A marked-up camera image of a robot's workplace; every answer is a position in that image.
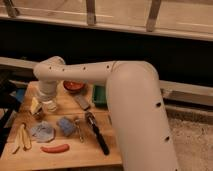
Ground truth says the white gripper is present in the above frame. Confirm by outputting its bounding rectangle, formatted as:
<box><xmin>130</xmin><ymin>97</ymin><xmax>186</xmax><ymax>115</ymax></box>
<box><xmin>30</xmin><ymin>81</ymin><xmax>57</xmax><ymax>115</ymax></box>

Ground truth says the small dark metal cup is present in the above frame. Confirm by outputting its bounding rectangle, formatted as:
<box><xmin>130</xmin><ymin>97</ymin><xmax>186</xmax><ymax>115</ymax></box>
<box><xmin>33</xmin><ymin>111</ymin><xmax>44</xmax><ymax>120</ymax></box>

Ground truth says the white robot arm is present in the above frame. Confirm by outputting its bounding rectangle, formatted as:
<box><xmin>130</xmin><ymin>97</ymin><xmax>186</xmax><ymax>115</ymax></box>
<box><xmin>33</xmin><ymin>56</ymin><xmax>181</xmax><ymax>171</ymax></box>

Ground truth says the green plastic tray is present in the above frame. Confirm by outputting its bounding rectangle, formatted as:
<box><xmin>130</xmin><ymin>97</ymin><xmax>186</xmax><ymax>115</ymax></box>
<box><xmin>92</xmin><ymin>85</ymin><xmax>107</xmax><ymax>107</ymax></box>

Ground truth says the light blue cloth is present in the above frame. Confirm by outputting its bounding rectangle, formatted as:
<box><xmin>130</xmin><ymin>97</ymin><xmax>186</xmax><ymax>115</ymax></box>
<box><xmin>30</xmin><ymin>121</ymin><xmax>55</xmax><ymax>143</ymax></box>

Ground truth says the black chair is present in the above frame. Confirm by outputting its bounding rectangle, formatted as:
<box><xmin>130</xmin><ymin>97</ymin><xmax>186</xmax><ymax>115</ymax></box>
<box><xmin>0</xmin><ymin>69</ymin><xmax>21</xmax><ymax>156</ymax></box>

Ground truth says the red bowl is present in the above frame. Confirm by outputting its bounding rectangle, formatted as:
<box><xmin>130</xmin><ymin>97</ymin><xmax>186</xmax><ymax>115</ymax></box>
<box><xmin>63</xmin><ymin>81</ymin><xmax>85</xmax><ymax>93</ymax></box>

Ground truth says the banana peel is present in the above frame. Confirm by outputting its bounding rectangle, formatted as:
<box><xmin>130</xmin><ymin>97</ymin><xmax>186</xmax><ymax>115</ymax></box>
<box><xmin>12</xmin><ymin>123</ymin><xmax>32</xmax><ymax>154</ymax></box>

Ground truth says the grey rectangular block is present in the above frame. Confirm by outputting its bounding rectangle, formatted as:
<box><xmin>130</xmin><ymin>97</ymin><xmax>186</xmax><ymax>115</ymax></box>
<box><xmin>74</xmin><ymin>95</ymin><xmax>90</xmax><ymax>110</ymax></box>

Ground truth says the wooden cutting board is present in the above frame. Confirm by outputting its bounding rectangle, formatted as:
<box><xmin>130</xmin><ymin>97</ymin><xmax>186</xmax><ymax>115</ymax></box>
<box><xmin>0</xmin><ymin>82</ymin><xmax>122</xmax><ymax>171</ymax></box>

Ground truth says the red sausage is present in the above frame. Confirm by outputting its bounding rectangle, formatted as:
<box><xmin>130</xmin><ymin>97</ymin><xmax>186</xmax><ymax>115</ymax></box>
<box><xmin>40</xmin><ymin>144</ymin><xmax>70</xmax><ymax>153</ymax></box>

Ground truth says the silver fork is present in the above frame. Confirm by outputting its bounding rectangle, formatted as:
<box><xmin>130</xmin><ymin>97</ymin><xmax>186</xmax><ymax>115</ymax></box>
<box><xmin>74</xmin><ymin>117</ymin><xmax>84</xmax><ymax>143</ymax></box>

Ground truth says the black handled knife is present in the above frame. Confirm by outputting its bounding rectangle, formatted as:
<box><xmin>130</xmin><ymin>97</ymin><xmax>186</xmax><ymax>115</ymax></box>
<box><xmin>85</xmin><ymin>112</ymin><xmax>110</xmax><ymax>155</ymax></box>

